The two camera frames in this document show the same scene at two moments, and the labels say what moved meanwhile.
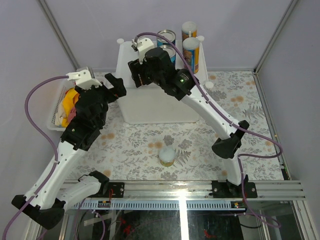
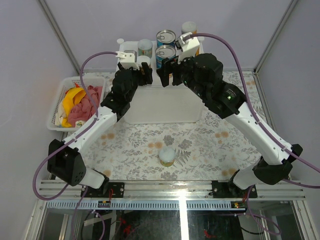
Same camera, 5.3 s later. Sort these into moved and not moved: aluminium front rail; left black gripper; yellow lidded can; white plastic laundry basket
Moved: left black gripper
Not moved: aluminium front rail; white plastic laundry basket; yellow lidded can
